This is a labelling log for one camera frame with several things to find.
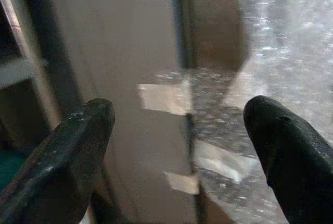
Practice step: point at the open fridge body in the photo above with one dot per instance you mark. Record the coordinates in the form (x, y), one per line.
(15, 73)

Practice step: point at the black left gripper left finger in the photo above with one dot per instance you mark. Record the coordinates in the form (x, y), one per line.
(65, 156)

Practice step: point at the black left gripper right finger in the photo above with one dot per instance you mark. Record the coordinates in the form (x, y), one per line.
(294, 161)

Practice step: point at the stainless steel fridge door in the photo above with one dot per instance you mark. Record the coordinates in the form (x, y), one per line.
(117, 52)

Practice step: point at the clear crumpled plastic bag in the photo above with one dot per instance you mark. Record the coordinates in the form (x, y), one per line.
(221, 130)

